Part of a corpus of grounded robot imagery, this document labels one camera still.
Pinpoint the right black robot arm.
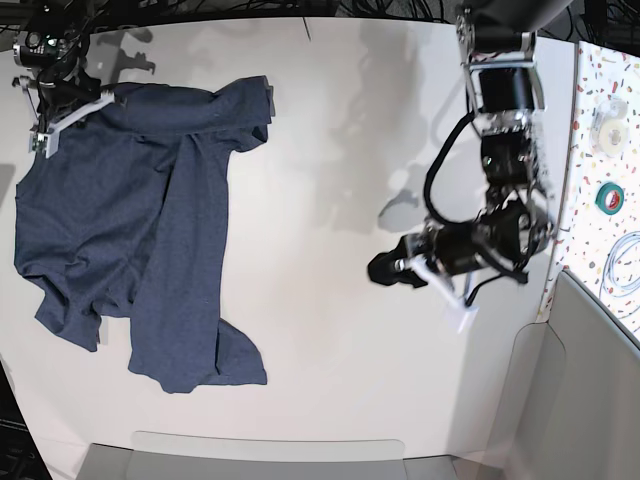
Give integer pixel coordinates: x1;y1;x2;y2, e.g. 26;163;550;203
13;1;114;137

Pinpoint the terrazzo patterned side table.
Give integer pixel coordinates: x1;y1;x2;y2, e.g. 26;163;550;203
538;42;639;336

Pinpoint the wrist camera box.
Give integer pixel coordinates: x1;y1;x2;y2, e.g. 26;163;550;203
29;131;59;158
445;305;478;334

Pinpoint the dark blue t-shirt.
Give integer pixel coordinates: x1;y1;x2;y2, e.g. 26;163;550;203
14;76;274;393

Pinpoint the green tape roll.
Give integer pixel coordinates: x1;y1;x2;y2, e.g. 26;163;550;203
595;182;624;216

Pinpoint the grey chair at right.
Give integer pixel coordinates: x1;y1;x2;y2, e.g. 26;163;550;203
476;273;639;479

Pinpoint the clear tape roll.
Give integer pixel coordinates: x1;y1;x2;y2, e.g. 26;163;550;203
591;97;629;158

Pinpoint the grey chair at bottom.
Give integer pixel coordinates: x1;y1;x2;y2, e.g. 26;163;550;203
78;431;457;479

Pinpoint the coiled white cable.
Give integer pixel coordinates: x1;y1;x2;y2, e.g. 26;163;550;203
598;230;640;300

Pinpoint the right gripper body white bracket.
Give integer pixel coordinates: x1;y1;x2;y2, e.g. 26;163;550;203
12;76;120;135

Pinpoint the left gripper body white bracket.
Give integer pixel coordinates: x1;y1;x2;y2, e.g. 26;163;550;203
394;255;471;307

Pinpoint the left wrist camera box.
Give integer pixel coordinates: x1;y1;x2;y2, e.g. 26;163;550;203
445;305;478;334

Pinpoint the grey chair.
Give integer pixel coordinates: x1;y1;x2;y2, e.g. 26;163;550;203
78;431;457;479
476;273;639;479

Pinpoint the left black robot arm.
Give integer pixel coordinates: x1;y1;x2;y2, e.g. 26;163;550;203
367;1;569;309

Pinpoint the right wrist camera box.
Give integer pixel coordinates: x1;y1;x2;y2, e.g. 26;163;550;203
29;131;59;158

